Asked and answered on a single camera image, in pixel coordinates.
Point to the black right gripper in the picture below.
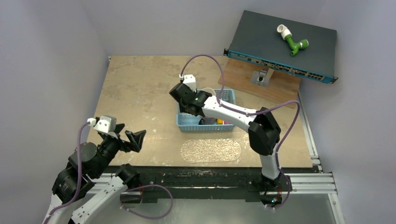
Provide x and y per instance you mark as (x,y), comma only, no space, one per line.
(184,103)

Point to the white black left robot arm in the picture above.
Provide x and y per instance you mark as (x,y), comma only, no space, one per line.
(88,162)

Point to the light blue perforated basket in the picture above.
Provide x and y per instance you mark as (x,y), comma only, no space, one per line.
(189,123)

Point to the yellow mug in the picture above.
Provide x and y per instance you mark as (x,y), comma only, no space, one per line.
(209,90)

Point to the textured clear oval tray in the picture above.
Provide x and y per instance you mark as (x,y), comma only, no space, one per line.
(210,150)

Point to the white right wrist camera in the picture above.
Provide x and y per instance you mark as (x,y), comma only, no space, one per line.
(189,80)

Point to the grey metal camera mount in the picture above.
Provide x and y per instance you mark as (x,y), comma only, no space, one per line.
(262,77)

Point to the green white pipe fitting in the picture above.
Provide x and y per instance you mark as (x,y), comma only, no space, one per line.
(287,36)

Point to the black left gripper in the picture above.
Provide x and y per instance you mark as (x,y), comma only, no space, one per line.
(135,139)

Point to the purple mug black handle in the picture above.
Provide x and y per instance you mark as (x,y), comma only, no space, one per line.
(207,121)

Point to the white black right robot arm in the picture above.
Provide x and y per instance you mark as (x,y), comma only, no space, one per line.
(261,126)

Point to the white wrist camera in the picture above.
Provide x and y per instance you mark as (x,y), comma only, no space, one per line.
(104,125)
(189,80)

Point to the wooden board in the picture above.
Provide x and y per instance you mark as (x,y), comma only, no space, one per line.
(281,86)

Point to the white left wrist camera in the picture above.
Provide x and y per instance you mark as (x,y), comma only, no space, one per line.
(104,125)

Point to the black metal base frame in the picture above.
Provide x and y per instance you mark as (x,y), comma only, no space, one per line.
(153,183)

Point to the dark grey network switch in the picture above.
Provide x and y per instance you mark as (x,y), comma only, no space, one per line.
(256,41)

